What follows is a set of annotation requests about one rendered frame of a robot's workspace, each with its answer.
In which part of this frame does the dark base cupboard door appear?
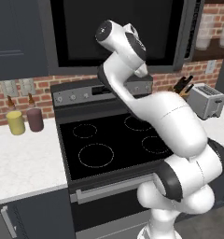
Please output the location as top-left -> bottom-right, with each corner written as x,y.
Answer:
0,189 -> 77,239

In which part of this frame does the grey oven door handle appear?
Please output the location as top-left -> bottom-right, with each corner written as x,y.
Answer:
75,176 -> 159,205

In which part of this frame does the grey cupboard handle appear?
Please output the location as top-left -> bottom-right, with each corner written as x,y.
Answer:
0,204 -> 18,239

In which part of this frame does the wooden knife block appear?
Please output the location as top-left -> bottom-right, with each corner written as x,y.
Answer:
172,75 -> 195,98

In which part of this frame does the yellow cylinder jar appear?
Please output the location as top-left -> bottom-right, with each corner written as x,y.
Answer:
6,110 -> 26,136

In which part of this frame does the small white wall socket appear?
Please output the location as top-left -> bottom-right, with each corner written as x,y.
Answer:
205,60 -> 217,75

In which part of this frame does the dark wall cupboard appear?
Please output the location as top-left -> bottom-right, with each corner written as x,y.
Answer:
0,0 -> 50,82

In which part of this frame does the black microwave oven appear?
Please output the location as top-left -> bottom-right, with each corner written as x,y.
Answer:
37,0 -> 205,77

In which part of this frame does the grey wall socket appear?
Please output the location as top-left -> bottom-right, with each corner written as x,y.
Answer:
19,77 -> 36,96
0,79 -> 20,98

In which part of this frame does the brown bottle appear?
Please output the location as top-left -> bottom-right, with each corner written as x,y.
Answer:
6,95 -> 17,113
26,92 -> 36,110

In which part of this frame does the dark wooden shelf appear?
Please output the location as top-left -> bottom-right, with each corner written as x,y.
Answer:
191,36 -> 224,63

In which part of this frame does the black and grey range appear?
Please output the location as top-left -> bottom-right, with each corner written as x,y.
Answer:
49,73 -> 180,239

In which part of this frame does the silver toaster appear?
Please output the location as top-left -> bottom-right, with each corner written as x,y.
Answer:
186,82 -> 224,121

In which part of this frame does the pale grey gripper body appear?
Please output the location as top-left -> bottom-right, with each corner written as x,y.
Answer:
133,63 -> 149,79

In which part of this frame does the maroon cylinder jar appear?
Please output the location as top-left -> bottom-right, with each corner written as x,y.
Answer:
25,106 -> 45,133

